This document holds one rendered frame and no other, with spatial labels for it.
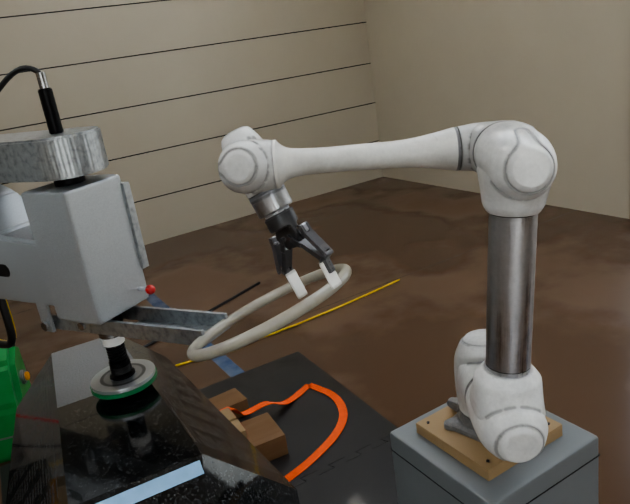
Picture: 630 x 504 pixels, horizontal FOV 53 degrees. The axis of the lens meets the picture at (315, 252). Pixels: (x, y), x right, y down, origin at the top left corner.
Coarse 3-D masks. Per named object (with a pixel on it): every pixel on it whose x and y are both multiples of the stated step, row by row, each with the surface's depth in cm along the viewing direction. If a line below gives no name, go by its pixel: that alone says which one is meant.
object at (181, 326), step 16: (64, 320) 206; (112, 320) 195; (144, 320) 202; (160, 320) 200; (176, 320) 196; (192, 320) 192; (208, 320) 189; (128, 336) 192; (144, 336) 189; (160, 336) 185; (176, 336) 181; (192, 336) 178
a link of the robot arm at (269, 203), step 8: (264, 192) 143; (272, 192) 143; (280, 192) 144; (256, 200) 144; (264, 200) 143; (272, 200) 143; (280, 200) 144; (288, 200) 145; (256, 208) 145; (264, 208) 144; (272, 208) 144; (280, 208) 144; (264, 216) 145
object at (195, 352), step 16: (320, 272) 182; (336, 272) 174; (288, 288) 189; (320, 288) 151; (336, 288) 153; (256, 304) 189; (304, 304) 146; (224, 320) 184; (272, 320) 144; (288, 320) 145; (208, 336) 177; (240, 336) 145; (256, 336) 144; (192, 352) 157; (208, 352) 150; (224, 352) 147
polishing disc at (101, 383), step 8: (136, 360) 220; (144, 360) 219; (104, 368) 217; (136, 368) 214; (144, 368) 213; (152, 368) 212; (96, 376) 213; (104, 376) 212; (136, 376) 208; (144, 376) 208; (152, 376) 209; (96, 384) 207; (104, 384) 206; (112, 384) 206; (120, 384) 205; (128, 384) 204; (136, 384) 203; (96, 392) 204; (104, 392) 202; (112, 392) 201; (120, 392) 201
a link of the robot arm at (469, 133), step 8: (504, 120) 137; (464, 128) 142; (472, 128) 141; (480, 128) 138; (464, 136) 140; (472, 136) 139; (464, 144) 140; (472, 144) 138; (464, 152) 140; (472, 152) 138; (464, 160) 141; (472, 160) 139; (464, 168) 144; (472, 168) 143
